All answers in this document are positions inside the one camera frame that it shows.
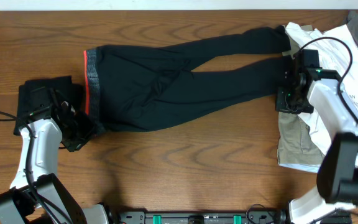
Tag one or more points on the khaki beige garment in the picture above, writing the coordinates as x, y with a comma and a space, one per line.
295, 147

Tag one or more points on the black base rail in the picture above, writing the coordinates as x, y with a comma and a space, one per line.
256, 214

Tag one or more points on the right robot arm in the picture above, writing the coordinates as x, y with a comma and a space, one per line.
337, 180

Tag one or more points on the black leggings with red waistband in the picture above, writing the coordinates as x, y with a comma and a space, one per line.
139, 89

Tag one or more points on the white printed t-shirt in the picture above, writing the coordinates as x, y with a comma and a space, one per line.
333, 88

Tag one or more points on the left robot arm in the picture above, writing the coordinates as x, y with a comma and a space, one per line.
44, 131

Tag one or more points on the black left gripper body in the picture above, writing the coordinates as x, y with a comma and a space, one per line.
81, 133

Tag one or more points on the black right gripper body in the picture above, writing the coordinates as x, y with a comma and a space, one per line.
288, 101

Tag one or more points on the folded black garment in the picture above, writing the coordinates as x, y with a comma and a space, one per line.
56, 99

